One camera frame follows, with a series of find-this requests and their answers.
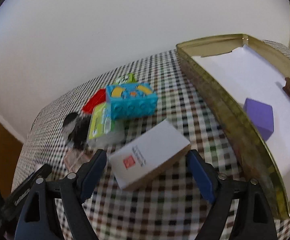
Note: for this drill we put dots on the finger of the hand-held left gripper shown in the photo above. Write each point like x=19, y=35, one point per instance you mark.
x=22, y=192

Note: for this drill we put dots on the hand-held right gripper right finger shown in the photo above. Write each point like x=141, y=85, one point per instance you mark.
x=202, y=177

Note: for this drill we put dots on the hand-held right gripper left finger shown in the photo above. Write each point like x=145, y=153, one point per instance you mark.
x=91, y=180

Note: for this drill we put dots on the clear package with green label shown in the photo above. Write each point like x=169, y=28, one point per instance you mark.
x=101, y=123

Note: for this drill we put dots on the white box with tan sides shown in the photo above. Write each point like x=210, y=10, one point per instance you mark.
x=150, y=152

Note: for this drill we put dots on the gold metal tin tray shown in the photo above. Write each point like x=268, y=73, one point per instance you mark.
x=235, y=120

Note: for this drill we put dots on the blue toy block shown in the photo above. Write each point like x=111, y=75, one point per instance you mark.
x=132, y=105

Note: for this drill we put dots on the small clear plastic box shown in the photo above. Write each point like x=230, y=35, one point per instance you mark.
x=73, y=158

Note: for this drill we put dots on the black and white crumpled item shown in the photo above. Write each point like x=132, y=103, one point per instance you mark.
x=76, y=127

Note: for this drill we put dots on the red block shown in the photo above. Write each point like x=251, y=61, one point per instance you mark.
x=94, y=101

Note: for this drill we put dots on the purple cube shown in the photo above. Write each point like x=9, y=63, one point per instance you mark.
x=259, y=116

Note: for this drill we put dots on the checkered tablecloth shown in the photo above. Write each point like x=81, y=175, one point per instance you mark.
x=165, y=85

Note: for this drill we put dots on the green toy piece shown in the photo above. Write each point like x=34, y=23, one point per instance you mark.
x=127, y=78

